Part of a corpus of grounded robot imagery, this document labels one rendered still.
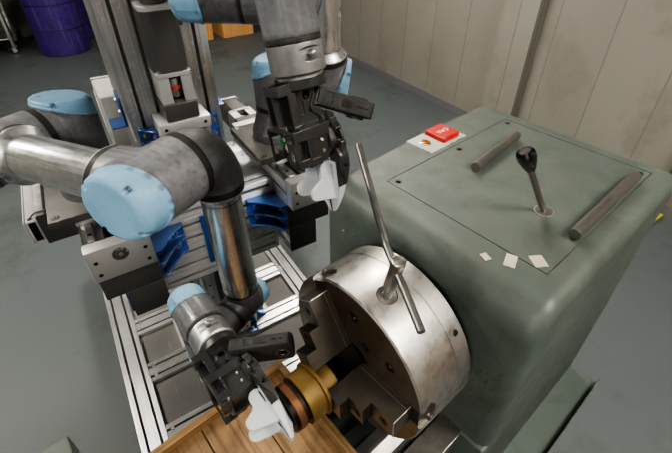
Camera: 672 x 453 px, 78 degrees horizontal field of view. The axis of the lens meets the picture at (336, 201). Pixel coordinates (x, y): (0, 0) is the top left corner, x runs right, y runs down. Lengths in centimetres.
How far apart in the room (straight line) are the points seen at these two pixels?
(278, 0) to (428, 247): 46
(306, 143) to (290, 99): 6
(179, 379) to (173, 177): 131
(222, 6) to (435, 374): 62
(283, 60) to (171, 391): 150
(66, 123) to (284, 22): 61
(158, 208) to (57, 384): 177
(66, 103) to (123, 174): 42
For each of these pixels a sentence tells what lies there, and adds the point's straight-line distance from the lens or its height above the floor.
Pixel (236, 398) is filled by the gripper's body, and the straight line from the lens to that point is 75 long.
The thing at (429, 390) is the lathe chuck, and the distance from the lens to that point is 69.
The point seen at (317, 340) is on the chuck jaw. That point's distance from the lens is 71.
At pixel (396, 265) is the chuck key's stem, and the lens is 59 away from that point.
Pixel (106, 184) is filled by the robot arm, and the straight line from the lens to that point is 64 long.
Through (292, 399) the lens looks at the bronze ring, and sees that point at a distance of 71.
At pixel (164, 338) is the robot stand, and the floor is 21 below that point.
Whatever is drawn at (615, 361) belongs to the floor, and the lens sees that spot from 242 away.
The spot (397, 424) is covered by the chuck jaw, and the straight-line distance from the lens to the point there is 71.
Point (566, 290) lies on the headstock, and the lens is 73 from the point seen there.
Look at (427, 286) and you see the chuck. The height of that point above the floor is 123.
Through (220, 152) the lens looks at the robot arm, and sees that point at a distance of 70.
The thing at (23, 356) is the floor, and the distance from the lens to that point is 253.
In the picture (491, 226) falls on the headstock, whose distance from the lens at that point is 80.
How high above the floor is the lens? 174
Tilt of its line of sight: 37 degrees down
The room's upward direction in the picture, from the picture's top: straight up
